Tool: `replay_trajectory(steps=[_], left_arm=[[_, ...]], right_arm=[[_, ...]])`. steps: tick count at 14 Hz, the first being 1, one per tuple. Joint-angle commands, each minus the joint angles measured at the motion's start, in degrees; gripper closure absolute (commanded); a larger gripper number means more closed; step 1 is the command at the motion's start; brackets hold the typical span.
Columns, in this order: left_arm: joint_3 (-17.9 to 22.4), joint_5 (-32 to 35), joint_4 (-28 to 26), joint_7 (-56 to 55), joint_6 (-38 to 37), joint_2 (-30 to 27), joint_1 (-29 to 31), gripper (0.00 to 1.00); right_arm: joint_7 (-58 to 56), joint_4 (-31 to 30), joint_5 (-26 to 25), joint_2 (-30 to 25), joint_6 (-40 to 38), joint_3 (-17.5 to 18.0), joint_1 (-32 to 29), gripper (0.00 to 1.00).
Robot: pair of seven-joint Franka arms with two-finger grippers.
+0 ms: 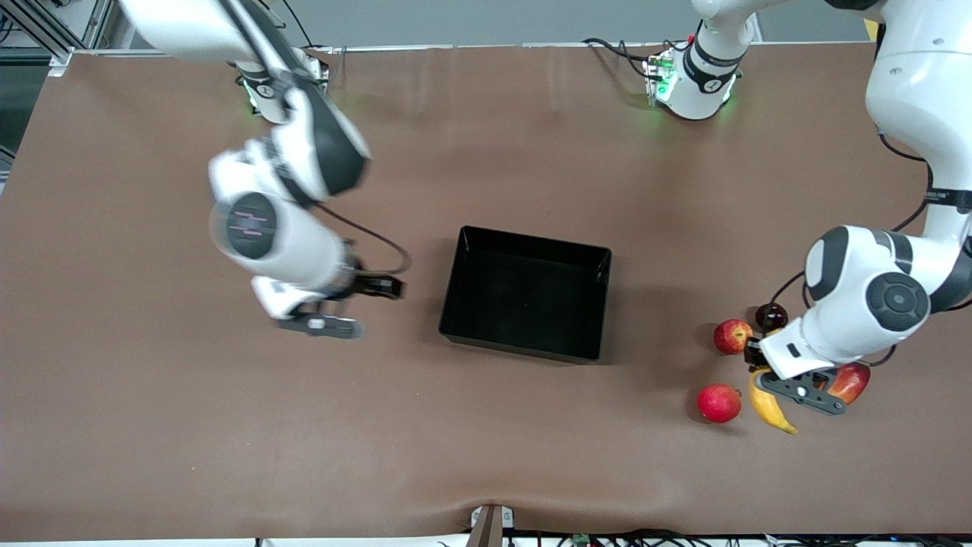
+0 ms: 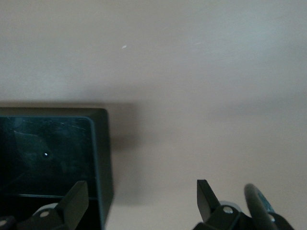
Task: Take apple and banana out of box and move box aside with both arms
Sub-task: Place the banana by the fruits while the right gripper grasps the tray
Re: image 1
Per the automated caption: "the red-yellow streaked apple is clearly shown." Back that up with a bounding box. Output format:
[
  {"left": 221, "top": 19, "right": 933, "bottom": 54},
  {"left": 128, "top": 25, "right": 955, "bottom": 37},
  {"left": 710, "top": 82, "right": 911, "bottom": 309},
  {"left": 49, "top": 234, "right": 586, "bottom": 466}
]
[{"left": 713, "top": 318, "right": 755, "bottom": 356}]

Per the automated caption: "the yellow banana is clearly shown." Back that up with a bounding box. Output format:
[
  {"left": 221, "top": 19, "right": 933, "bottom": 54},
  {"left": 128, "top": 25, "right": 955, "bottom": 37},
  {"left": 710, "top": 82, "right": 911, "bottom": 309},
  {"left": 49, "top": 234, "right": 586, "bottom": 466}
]
[{"left": 749, "top": 368, "right": 800, "bottom": 436}]

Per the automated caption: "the black plastic tray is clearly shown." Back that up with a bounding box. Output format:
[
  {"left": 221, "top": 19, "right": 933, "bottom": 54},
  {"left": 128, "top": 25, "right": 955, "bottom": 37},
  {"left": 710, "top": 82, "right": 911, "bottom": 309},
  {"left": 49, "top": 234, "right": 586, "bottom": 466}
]
[{"left": 438, "top": 225, "right": 613, "bottom": 365}]

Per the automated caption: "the dark purple plum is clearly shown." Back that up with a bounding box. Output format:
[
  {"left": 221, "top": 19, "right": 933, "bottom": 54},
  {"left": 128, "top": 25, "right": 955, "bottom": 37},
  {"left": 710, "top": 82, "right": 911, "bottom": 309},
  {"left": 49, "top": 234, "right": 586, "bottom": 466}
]
[{"left": 755, "top": 302, "right": 790, "bottom": 334}]

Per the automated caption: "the deep red apple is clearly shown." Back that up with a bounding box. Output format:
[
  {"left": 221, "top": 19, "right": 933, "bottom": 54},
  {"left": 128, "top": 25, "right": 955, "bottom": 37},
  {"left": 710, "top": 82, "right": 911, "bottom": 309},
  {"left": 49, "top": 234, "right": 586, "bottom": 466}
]
[{"left": 696, "top": 384, "right": 743, "bottom": 425}]

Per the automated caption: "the red-yellow mango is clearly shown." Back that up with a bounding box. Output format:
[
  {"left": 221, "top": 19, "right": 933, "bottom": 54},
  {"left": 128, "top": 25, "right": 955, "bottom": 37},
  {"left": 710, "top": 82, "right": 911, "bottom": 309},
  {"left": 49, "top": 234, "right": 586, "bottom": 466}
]
[{"left": 826, "top": 361, "right": 873, "bottom": 406}]

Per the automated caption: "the large table cover mat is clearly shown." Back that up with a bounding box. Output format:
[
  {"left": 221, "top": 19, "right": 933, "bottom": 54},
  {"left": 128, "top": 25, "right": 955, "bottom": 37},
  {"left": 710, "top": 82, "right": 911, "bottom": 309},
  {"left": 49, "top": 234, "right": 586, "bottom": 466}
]
[{"left": 0, "top": 43, "right": 972, "bottom": 542}]

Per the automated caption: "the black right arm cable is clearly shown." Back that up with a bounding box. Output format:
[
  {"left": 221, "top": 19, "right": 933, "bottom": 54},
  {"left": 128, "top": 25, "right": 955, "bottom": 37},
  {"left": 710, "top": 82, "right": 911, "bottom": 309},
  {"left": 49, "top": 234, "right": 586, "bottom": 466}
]
[{"left": 313, "top": 204, "right": 415, "bottom": 277}]

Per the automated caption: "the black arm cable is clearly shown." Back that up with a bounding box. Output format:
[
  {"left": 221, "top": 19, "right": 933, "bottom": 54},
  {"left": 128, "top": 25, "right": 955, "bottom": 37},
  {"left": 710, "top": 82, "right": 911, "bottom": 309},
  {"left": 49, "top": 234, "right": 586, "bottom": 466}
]
[
  {"left": 313, "top": 204, "right": 415, "bottom": 277},
  {"left": 768, "top": 129, "right": 972, "bottom": 367}
]

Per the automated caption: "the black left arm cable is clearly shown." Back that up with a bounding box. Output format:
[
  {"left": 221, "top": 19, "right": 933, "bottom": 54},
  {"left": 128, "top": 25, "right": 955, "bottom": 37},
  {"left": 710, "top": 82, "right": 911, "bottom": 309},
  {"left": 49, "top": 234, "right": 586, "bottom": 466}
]
[{"left": 768, "top": 129, "right": 972, "bottom": 367}]

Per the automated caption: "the black right base cable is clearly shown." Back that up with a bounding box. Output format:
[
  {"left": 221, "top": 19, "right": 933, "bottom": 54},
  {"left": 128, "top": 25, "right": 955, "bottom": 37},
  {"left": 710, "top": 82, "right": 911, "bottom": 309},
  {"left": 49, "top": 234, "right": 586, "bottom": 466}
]
[{"left": 282, "top": 0, "right": 318, "bottom": 48}]

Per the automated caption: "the black base cable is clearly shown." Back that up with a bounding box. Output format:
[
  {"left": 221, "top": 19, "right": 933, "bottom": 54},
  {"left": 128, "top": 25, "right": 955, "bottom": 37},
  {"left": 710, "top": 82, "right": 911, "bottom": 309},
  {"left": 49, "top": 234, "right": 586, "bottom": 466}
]
[
  {"left": 582, "top": 37, "right": 663, "bottom": 78},
  {"left": 282, "top": 0, "right": 318, "bottom": 48}
]

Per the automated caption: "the black left base cable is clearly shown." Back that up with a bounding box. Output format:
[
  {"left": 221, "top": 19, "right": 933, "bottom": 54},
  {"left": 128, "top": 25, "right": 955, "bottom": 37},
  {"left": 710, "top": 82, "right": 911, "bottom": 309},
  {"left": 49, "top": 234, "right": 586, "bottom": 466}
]
[{"left": 582, "top": 37, "right": 663, "bottom": 78}]

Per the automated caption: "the aluminium frame profile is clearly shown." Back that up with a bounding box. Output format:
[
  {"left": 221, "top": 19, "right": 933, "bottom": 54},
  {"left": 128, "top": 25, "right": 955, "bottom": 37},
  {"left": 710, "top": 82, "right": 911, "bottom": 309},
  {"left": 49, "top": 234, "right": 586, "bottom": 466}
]
[{"left": 0, "top": 0, "right": 116, "bottom": 75}]

